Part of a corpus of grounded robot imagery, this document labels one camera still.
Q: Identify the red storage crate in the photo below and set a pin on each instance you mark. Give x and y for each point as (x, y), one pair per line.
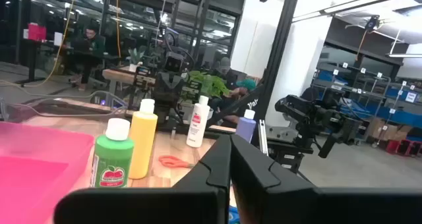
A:
(400, 148)

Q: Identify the cardboard box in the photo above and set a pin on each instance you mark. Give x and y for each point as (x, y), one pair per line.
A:
(379, 128)

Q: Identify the clear plastic bottle organizer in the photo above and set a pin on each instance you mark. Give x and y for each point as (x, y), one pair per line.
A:
(110, 109)

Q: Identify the black equipment stand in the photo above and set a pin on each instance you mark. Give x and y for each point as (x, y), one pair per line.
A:
(287, 158)

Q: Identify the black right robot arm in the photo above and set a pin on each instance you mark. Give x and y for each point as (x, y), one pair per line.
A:
(168, 112)

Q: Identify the long ceiling light bar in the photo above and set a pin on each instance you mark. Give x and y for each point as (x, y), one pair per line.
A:
(346, 6)

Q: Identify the wooden background table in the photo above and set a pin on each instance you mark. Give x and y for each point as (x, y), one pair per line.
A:
(118, 76)

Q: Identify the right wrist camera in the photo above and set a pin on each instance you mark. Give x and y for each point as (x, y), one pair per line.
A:
(173, 62)

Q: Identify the white paint bottle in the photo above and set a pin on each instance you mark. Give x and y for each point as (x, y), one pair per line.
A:
(197, 131)

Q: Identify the small spiky potted plant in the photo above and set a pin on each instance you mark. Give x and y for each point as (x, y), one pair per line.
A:
(136, 57)

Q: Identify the yellow paint bottle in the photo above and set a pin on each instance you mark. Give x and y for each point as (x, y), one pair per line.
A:
(143, 141)

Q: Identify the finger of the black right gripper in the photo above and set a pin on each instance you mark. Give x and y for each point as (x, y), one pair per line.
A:
(162, 92)
(175, 93)

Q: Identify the green potted plant white pot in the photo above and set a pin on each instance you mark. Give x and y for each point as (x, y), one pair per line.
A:
(211, 84)

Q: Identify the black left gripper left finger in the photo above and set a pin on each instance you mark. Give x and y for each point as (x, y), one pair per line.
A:
(198, 201)

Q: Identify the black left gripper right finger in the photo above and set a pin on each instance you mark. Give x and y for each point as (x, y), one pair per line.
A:
(280, 204)

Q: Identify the green paint bottle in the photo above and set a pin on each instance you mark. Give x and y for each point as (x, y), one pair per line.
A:
(112, 155)

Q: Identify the shelving with blue bins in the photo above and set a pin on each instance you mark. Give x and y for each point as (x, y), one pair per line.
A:
(402, 117)

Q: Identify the red sign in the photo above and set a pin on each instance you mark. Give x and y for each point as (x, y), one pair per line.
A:
(37, 32)

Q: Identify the blue-violet paint bottle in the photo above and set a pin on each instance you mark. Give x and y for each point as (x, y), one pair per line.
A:
(245, 126)

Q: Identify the pink plastic tray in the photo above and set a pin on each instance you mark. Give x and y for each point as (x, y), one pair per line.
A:
(33, 171)

